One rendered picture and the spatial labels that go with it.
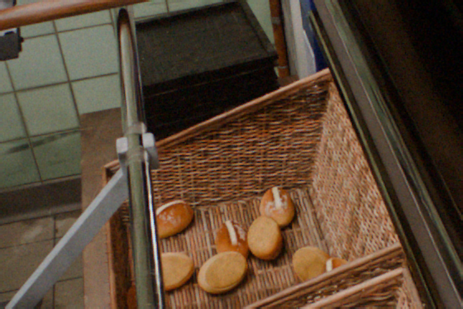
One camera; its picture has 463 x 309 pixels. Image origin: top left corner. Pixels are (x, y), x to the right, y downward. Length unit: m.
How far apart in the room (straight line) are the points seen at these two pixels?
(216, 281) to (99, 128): 0.70
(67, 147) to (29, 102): 0.18
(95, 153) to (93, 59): 0.68
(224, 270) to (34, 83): 1.31
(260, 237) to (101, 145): 0.59
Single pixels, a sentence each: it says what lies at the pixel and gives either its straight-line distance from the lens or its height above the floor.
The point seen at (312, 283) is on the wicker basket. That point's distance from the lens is 1.62.
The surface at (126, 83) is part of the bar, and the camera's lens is 1.44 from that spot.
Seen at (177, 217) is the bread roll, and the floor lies 0.63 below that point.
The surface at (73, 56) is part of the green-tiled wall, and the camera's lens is 3.07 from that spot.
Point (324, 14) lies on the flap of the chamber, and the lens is 1.03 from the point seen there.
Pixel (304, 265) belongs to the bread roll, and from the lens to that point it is 1.93.
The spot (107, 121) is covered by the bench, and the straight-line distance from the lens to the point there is 2.54.
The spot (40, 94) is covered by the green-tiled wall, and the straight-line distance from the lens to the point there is 3.13.
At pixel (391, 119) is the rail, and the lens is 0.81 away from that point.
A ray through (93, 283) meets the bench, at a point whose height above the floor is 0.58.
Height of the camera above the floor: 1.87
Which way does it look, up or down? 36 degrees down
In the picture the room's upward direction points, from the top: 8 degrees counter-clockwise
